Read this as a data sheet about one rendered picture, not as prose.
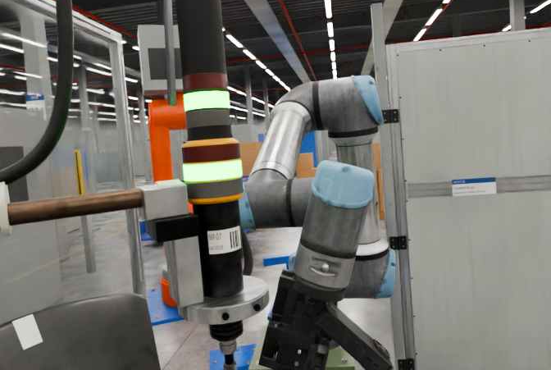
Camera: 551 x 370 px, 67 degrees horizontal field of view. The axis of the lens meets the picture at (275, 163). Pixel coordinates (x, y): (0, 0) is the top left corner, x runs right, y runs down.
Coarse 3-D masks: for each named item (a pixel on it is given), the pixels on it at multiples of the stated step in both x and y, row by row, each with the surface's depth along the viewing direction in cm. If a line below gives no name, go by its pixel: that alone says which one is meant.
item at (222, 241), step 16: (208, 208) 30; (224, 208) 30; (208, 224) 30; (224, 224) 30; (240, 224) 32; (208, 240) 30; (224, 240) 30; (240, 240) 32; (208, 256) 30; (224, 256) 30; (240, 256) 31; (208, 272) 31; (224, 272) 31; (240, 272) 32; (208, 288) 31; (224, 288) 31; (240, 288) 31; (224, 336) 31
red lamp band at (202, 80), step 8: (184, 80) 30; (192, 80) 30; (200, 80) 30; (208, 80) 30; (216, 80) 30; (224, 80) 31; (184, 88) 30; (192, 88) 30; (200, 88) 30; (208, 88) 30; (216, 88) 30; (224, 88) 31
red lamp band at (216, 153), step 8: (216, 144) 30; (224, 144) 30; (232, 144) 30; (184, 152) 30; (192, 152) 30; (200, 152) 29; (208, 152) 29; (216, 152) 30; (224, 152) 30; (232, 152) 30; (184, 160) 30; (192, 160) 30; (200, 160) 30; (208, 160) 29; (216, 160) 30; (224, 160) 30
